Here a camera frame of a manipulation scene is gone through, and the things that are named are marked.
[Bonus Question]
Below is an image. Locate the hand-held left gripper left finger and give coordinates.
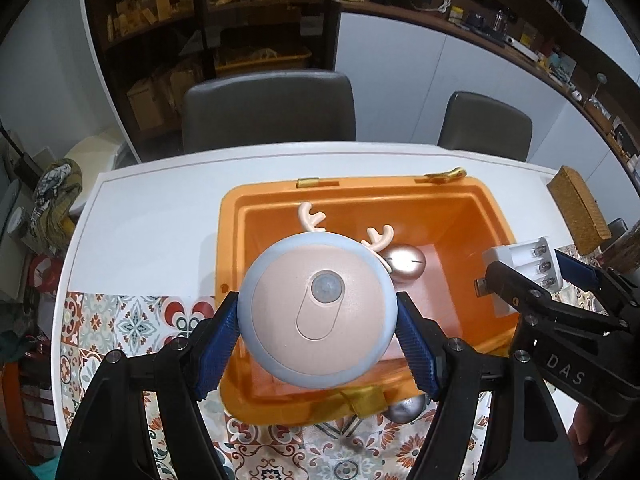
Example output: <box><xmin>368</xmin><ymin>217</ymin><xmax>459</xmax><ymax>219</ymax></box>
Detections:
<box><xmin>56</xmin><ymin>291</ymin><xmax>241</xmax><ymax>480</ymax></box>

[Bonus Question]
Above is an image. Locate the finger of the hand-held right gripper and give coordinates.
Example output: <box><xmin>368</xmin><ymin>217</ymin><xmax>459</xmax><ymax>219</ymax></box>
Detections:
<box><xmin>554</xmin><ymin>249</ymin><xmax>640</xmax><ymax>312</ymax></box>
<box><xmin>485</xmin><ymin>259</ymin><xmax>627</xmax><ymax>332</ymax></box>

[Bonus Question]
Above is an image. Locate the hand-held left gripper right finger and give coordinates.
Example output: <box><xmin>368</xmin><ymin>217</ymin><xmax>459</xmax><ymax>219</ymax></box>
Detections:
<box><xmin>394</xmin><ymin>291</ymin><xmax>581</xmax><ymax>480</ymax></box>

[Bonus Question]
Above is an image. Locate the white battery charger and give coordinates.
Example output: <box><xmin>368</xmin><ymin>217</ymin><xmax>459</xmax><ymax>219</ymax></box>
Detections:
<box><xmin>473</xmin><ymin>237</ymin><xmax>566</xmax><ymax>317</ymax></box>

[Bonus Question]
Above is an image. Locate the round antlered night light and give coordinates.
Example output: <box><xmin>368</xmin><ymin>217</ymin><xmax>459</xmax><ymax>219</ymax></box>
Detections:
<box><xmin>236</xmin><ymin>201</ymin><xmax>399</xmax><ymax>390</ymax></box>

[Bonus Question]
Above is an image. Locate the orange plastic storage box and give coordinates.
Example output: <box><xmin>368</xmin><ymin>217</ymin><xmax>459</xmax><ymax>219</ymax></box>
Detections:
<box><xmin>215</xmin><ymin>174</ymin><xmax>517</xmax><ymax>427</ymax></box>

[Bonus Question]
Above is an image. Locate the silver computer mouse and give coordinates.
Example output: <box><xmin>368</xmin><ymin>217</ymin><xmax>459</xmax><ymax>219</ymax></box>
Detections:
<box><xmin>387</xmin><ymin>393</ymin><xmax>429</xmax><ymax>424</ymax></box>

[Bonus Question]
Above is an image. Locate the woven wicker box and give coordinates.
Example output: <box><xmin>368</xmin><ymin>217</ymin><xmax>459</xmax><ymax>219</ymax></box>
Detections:
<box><xmin>546</xmin><ymin>165</ymin><xmax>612</xmax><ymax>256</ymax></box>

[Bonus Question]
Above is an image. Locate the rose gold computer mouse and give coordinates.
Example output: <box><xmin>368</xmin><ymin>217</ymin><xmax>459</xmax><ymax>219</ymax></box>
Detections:
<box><xmin>382</xmin><ymin>243</ymin><xmax>427</xmax><ymax>286</ymax></box>

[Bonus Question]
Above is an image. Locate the yellow ribbon tag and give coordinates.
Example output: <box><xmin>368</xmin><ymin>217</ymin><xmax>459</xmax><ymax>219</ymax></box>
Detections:
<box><xmin>423</xmin><ymin>166</ymin><xmax>467</xmax><ymax>185</ymax></box>

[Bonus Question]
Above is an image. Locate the narrow grey chair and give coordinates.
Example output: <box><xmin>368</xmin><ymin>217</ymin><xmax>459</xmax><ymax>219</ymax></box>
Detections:
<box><xmin>437</xmin><ymin>90</ymin><xmax>534</xmax><ymax>162</ymax></box>

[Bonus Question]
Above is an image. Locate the red white bag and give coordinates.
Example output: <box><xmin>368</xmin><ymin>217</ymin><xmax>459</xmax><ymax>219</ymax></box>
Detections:
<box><xmin>27</xmin><ymin>254</ymin><xmax>64</xmax><ymax>302</ymax></box>

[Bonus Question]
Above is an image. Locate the yellow patterned cloth bag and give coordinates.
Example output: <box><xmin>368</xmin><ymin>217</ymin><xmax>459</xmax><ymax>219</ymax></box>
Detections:
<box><xmin>27</xmin><ymin>158</ymin><xmax>84</xmax><ymax>252</ymax></box>

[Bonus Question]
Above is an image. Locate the white bin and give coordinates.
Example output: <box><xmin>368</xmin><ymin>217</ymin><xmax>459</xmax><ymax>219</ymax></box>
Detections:
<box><xmin>64</xmin><ymin>127</ymin><xmax>142</xmax><ymax>172</ymax></box>

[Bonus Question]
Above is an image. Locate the wide grey chair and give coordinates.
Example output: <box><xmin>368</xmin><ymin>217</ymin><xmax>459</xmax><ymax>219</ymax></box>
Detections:
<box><xmin>180</xmin><ymin>70</ymin><xmax>357</xmax><ymax>154</ymax></box>

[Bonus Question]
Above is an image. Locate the cardboard box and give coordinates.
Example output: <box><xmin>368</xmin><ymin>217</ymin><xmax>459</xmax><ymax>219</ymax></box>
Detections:
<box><xmin>125</xmin><ymin>77</ymin><xmax>166</xmax><ymax>131</ymax></box>

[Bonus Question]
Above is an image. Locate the dark wooden shelf unit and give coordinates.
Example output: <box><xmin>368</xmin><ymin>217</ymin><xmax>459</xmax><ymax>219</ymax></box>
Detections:
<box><xmin>79</xmin><ymin>0</ymin><xmax>342</xmax><ymax>157</ymax></box>

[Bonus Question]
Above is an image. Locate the dark wooden wall counter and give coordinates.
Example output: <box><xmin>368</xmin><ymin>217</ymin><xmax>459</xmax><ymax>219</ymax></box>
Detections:
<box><xmin>340</xmin><ymin>0</ymin><xmax>640</xmax><ymax>173</ymax></box>

